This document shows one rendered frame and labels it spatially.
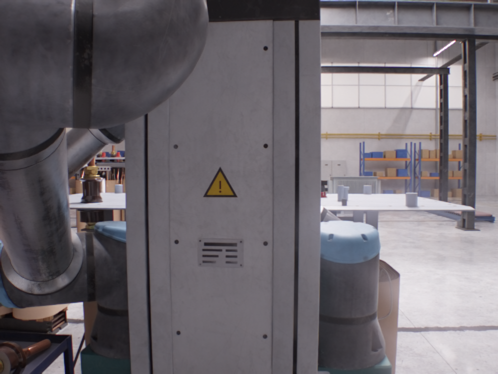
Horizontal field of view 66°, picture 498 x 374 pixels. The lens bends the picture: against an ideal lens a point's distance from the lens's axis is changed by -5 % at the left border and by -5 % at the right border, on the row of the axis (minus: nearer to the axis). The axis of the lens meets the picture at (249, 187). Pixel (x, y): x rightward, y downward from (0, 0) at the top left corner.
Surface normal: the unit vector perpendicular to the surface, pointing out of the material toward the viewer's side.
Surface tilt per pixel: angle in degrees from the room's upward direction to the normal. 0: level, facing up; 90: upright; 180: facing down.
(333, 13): 90
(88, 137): 106
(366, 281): 90
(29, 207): 148
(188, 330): 90
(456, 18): 90
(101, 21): 69
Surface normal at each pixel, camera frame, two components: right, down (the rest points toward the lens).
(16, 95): 0.29, 0.73
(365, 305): 0.41, 0.04
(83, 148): 0.26, 0.48
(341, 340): -0.20, -0.30
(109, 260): 0.38, -0.29
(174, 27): 0.74, 0.00
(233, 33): -0.09, 0.04
